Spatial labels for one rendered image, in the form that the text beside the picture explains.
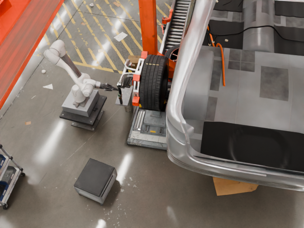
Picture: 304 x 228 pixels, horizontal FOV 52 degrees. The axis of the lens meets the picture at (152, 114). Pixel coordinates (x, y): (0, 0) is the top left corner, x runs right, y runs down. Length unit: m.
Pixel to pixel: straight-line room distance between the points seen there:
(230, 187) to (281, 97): 1.27
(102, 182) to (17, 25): 2.71
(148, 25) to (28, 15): 2.51
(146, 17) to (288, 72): 1.73
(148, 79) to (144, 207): 1.55
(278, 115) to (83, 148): 2.54
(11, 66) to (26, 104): 4.00
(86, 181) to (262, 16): 3.16
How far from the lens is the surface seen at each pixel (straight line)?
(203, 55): 3.43
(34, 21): 1.31
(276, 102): 3.62
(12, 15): 1.31
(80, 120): 4.30
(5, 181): 4.25
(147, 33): 3.81
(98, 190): 3.73
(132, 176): 4.11
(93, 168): 3.86
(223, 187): 4.08
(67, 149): 4.48
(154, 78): 3.49
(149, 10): 3.60
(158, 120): 4.23
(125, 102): 4.16
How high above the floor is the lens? 3.74
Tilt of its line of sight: 55 degrees down
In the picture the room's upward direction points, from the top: 4 degrees counter-clockwise
